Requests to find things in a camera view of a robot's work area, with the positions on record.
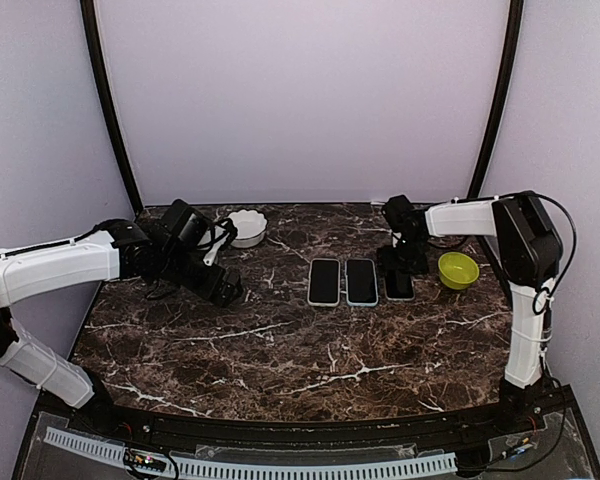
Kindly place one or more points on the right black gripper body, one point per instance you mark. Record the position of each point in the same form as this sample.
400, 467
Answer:
408, 256

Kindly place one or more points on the light blue phone case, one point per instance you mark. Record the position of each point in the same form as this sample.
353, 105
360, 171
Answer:
362, 281

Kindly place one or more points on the transparent clear phone case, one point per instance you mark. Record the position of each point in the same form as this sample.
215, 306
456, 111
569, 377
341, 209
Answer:
399, 287

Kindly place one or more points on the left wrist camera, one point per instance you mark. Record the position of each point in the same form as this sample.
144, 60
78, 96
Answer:
219, 236

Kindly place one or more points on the white slotted cable duct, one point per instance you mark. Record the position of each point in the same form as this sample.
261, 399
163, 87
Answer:
146, 464

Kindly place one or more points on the white scalloped bowl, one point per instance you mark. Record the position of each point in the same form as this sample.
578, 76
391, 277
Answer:
251, 227

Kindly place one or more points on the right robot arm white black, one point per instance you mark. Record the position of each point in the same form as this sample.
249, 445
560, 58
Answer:
531, 257

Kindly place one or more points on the left black frame post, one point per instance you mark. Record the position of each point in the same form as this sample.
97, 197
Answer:
108, 109

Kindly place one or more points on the black frame post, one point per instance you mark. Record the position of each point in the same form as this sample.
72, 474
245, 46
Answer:
501, 89
108, 109

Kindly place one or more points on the purple phone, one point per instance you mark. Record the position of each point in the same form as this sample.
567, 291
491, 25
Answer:
362, 280

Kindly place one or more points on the black phone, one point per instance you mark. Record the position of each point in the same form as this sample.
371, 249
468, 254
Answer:
324, 280

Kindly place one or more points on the green bowl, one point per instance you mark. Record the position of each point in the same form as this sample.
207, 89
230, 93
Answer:
457, 271

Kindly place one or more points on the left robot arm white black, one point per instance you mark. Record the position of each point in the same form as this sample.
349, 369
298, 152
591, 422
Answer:
178, 248

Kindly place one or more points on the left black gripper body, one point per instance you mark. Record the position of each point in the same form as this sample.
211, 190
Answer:
208, 287

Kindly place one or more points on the clear white phone case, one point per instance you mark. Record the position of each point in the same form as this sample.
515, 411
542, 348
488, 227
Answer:
324, 281

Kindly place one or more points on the right black frame post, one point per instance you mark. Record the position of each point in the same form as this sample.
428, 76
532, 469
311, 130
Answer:
501, 89

